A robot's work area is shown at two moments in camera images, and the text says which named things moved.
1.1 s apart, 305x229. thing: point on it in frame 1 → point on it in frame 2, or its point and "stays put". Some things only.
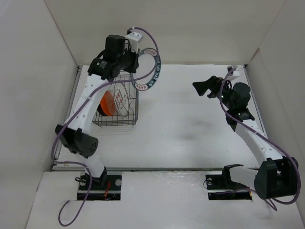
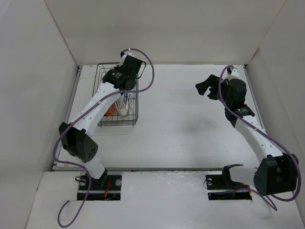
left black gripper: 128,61 → 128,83
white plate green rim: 149,64 → 125,97
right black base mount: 220,187 stays put
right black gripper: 213,84 stays put
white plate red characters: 121,99 stays put
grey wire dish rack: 119,106 stays put
